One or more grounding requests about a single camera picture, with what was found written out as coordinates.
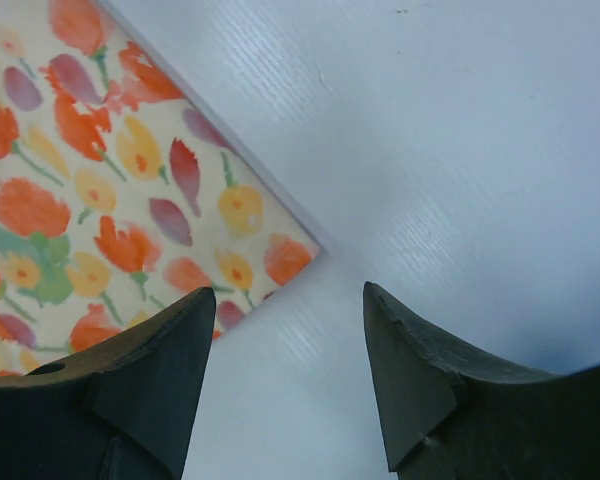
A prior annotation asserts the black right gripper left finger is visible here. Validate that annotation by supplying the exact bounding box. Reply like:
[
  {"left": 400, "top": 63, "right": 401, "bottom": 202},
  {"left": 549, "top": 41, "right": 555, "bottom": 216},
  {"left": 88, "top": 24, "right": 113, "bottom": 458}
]
[{"left": 0, "top": 287, "right": 216, "bottom": 479}]

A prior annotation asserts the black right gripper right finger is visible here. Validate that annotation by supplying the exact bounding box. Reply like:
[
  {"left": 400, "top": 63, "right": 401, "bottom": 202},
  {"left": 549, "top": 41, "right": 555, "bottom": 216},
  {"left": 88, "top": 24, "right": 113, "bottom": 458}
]
[{"left": 363, "top": 282, "right": 600, "bottom": 479}]

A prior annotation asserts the orange floral patterned skirt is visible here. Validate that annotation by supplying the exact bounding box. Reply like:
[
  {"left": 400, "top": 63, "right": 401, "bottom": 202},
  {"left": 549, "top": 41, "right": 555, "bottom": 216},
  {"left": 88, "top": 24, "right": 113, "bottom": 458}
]
[{"left": 0, "top": 1, "right": 319, "bottom": 376}]

